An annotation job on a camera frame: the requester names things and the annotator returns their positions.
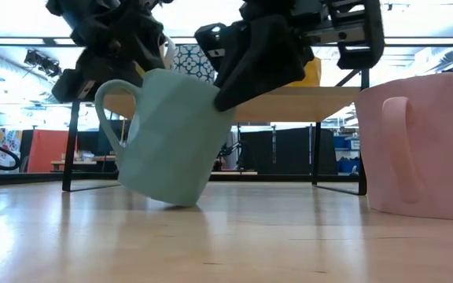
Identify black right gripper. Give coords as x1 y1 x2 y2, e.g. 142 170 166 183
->
212 0 385 113

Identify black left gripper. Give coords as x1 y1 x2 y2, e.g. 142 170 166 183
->
46 0 172 86

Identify plain yellow mug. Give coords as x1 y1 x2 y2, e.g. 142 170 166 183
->
285 56 323 88

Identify white mug blue tile pattern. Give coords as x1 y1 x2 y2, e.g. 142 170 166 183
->
170 42 217 85

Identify green faceted mug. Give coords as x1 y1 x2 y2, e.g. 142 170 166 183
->
94 68 236 208

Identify pink faceted mug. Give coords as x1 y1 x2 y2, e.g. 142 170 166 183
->
353 72 453 221

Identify wooden shelf black metal legs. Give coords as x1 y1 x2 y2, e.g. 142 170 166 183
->
61 67 369 197

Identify black ceiling device cluster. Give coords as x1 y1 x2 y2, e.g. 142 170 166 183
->
24 49 63 79

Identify black partition screen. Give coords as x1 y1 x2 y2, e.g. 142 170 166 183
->
238 126 337 176

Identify blue storage bins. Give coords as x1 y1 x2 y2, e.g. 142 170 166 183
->
334 135 363 175

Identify wooden background table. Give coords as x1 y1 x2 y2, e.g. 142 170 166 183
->
51 155 117 174

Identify orange partition screen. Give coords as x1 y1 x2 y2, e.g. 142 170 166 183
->
27 129 79 174

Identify colourful patterned board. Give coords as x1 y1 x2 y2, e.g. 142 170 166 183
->
0 127 23 158

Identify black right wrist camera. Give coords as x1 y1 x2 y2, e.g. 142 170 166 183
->
193 22 228 61

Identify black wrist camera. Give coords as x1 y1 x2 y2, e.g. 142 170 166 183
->
51 68 98 104
193 22 228 61

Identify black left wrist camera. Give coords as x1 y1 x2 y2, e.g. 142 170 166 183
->
51 68 98 104

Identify black aluminium table frame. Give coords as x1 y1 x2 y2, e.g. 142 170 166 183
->
0 169 363 188

